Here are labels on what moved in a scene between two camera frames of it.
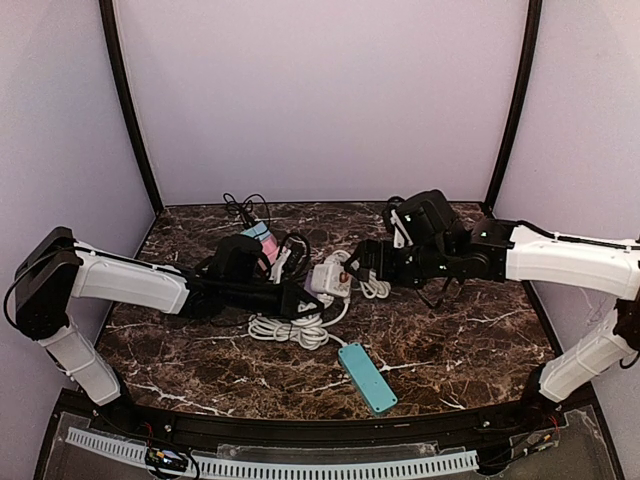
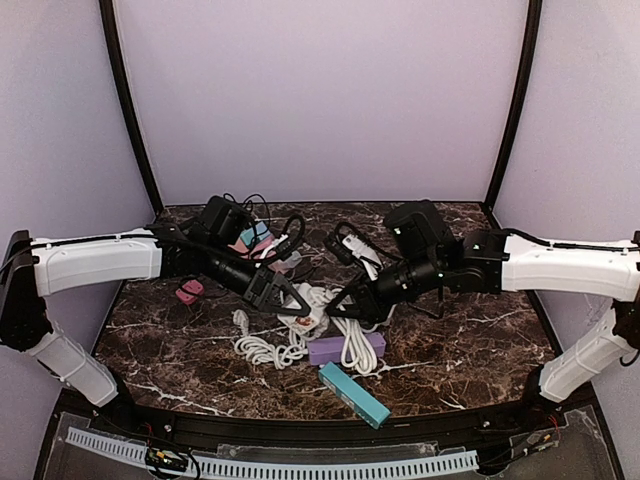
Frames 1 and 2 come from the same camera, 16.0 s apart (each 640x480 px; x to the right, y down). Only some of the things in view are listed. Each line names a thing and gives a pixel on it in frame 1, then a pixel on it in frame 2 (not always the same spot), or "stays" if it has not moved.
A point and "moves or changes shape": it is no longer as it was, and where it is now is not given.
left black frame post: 119,63 stays
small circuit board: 165,459 stays
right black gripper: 375,257 -> 367,300
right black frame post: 525,105 stays
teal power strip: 367,377 -> 362,402
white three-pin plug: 337,257 -> 240,318
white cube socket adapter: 332,278 moves or changes shape
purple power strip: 308,288 -> 329,350
